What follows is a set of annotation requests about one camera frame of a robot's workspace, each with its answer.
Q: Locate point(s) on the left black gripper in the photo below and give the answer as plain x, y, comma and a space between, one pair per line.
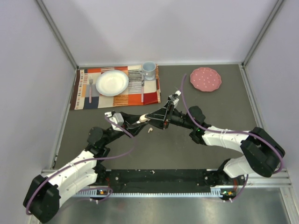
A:
132, 129

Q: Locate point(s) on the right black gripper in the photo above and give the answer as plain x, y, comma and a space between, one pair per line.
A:
157, 118

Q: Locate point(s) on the beige earbud case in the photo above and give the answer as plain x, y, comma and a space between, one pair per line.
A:
143, 118

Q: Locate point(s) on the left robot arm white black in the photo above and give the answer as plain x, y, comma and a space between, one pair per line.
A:
47, 194

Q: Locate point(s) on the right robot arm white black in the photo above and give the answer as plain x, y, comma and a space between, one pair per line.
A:
261, 154

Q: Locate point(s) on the patterned orange placemat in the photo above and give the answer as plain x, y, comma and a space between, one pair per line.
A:
130, 97

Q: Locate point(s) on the white bowl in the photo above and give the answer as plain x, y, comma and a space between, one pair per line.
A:
112, 83

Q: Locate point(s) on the light blue mug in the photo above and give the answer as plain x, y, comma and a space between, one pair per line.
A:
148, 70

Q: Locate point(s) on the pink dotted plate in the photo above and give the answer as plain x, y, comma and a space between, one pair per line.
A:
205, 79

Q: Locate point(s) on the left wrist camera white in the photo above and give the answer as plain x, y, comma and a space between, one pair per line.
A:
115, 119

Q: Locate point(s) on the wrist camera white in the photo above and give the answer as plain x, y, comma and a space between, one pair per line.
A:
174, 97
115, 119

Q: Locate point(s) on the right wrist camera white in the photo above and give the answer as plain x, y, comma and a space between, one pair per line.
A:
174, 97

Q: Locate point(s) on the pink handled knife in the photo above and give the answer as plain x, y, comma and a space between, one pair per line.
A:
142, 90

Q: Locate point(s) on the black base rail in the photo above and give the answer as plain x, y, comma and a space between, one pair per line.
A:
159, 180

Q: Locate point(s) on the pink handled fork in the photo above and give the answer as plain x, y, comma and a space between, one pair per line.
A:
90, 89

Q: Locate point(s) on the grey cable duct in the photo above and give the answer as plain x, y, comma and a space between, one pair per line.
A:
210, 193

